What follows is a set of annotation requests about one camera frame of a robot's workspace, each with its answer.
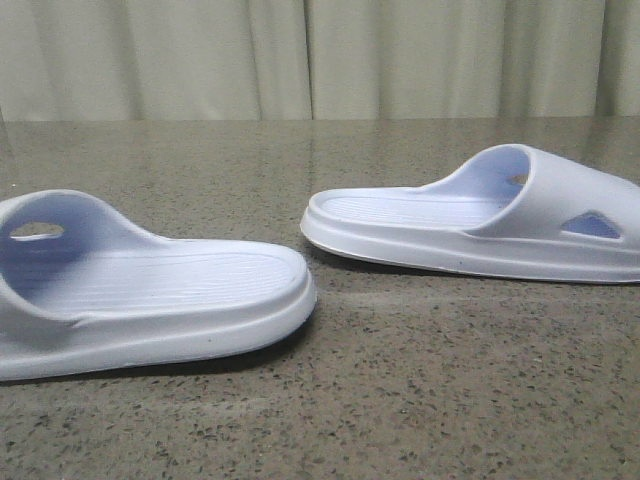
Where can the light blue left-side slipper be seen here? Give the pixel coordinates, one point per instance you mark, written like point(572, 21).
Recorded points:
point(85, 289)

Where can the pale green curtain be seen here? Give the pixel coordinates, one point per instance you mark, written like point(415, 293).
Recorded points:
point(258, 60)

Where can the light blue right-side slipper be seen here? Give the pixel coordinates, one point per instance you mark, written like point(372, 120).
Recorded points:
point(510, 211)

